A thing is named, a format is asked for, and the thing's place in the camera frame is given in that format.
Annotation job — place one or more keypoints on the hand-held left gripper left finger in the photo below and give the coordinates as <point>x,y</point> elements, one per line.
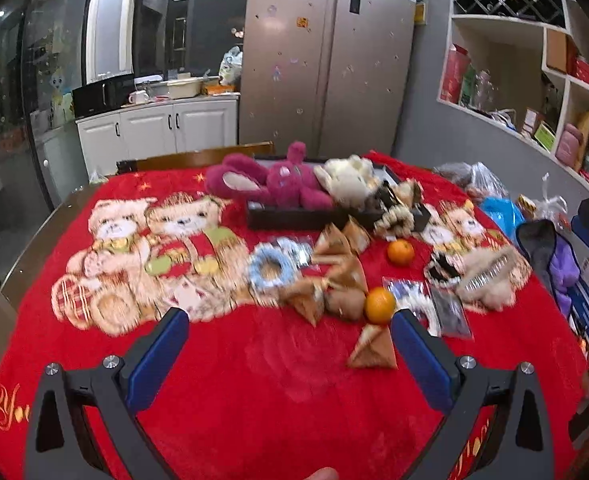
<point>157,360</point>

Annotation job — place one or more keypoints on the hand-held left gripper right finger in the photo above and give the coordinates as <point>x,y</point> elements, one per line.
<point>419,355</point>

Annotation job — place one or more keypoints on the brown oval fruit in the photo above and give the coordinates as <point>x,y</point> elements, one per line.
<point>344,305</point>

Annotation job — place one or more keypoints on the black rectangular box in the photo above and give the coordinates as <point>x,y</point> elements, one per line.
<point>294,217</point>

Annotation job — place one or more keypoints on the wooden desktop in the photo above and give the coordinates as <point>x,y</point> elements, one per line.
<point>19,265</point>

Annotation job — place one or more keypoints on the person's left hand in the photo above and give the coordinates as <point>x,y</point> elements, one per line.
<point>319,474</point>

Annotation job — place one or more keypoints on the gold triangular snack packet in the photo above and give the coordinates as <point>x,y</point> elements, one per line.
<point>409,192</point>
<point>357,234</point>
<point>304,300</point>
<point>374,347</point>
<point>347,275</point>
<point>332,242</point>

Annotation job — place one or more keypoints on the clear plastic bag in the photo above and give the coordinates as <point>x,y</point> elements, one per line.
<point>549,205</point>

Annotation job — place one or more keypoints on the clear packet with dark accessory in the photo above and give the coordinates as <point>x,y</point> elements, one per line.
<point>449,312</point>

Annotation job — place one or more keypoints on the dark pouch with purple lining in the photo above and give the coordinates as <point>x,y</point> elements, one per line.
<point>549,260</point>

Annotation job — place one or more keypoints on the orange mandarin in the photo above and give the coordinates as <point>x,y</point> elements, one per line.
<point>401,252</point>
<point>380,305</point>

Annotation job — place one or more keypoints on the clear packet with blue accessory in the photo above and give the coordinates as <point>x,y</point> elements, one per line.
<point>404,287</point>

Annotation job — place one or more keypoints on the pink knitted cloth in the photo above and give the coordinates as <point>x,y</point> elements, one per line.
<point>569,144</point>

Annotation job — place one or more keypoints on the black and white scrunchie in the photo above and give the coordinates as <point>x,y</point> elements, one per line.
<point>442,269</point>

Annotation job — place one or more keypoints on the green card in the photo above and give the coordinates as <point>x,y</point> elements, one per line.
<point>544,135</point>

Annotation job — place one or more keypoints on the blue plastic bag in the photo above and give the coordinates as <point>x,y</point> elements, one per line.
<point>501,210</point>

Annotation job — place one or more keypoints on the beige furry hair claw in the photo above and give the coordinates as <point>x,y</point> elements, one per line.
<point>494,280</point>

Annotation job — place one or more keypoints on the red printed bear blanket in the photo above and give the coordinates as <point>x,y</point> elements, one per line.
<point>274,385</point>

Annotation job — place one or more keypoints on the clear bag with dark contents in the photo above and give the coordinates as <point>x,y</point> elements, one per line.
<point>471,175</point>

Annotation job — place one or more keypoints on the cream scrunchie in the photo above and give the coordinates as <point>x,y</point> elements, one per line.
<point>392,228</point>

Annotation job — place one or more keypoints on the blue scrunchie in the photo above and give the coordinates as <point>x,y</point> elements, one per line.
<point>254,271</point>

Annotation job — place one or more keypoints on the small red box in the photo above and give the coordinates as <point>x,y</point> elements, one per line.
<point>584,70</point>

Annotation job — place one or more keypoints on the dark brown scrunchie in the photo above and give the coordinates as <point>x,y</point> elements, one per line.
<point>379,200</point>

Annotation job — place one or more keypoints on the glass jar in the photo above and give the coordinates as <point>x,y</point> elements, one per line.
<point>485,91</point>

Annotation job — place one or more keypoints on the brown cardboard box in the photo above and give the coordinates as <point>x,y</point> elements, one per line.
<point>556,50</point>

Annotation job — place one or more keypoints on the green box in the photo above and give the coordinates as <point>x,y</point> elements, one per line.
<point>469,85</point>

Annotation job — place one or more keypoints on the cream plush toy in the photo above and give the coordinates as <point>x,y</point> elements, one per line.
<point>347,177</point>

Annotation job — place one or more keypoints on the tall red box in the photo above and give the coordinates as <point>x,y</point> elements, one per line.
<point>454,75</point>

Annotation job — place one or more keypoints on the pink plush bunny toy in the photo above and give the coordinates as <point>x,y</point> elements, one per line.
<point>284,180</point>

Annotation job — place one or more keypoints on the white kitchen cabinet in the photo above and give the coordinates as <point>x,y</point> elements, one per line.
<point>164,127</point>

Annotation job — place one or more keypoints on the glass door with stickers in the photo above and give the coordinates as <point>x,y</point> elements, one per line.
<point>24,135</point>

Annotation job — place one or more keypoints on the white mug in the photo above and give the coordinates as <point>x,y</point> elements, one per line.
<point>137,96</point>

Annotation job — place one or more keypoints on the black microwave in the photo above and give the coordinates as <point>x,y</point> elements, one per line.
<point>102,92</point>

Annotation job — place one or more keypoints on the white basin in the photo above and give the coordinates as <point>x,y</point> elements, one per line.
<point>179,87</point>

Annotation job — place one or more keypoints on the orange flat box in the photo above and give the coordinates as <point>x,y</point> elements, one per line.
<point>219,89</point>

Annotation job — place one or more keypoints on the white plastic bag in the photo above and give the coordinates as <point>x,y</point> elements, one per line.
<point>232,66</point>

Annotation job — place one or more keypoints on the beige double-door fridge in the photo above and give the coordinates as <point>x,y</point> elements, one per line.
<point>324,55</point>

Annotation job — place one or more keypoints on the white wall shelf unit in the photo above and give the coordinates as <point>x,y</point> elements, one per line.
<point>494,22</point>

